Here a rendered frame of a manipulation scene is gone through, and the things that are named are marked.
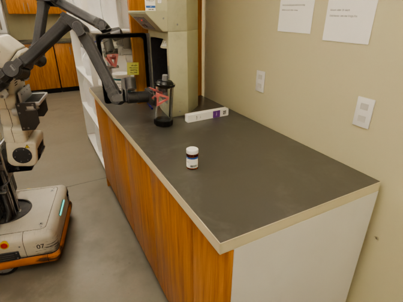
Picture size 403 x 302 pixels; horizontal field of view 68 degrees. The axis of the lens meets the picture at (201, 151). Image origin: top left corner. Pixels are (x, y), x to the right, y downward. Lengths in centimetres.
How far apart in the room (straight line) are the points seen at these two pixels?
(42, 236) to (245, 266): 145
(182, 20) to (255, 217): 115
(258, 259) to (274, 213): 15
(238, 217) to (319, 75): 76
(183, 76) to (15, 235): 139
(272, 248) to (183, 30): 120
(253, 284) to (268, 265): 8
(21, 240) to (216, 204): 145
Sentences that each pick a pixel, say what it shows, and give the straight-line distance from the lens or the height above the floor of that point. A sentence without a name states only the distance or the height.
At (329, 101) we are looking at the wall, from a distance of 141.
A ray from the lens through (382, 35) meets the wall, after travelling 128.
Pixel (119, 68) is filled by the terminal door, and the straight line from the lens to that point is 194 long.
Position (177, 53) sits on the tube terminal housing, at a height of 130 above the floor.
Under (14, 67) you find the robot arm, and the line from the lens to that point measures 176.
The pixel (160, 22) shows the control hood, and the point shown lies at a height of 146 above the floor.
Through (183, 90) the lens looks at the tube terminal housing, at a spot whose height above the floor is 109.
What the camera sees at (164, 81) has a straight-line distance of 158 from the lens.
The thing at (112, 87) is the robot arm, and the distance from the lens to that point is 157.
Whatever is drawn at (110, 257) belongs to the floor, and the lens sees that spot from 224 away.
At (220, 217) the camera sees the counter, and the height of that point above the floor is 94.
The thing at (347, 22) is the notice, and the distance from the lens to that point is 136.
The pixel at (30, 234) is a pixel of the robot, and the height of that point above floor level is 27.
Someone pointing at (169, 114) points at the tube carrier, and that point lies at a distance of 162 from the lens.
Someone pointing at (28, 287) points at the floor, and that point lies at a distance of 224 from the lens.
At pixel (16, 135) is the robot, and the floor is 85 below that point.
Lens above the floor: 151
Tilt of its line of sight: 25 degrees down
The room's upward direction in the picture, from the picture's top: straight up
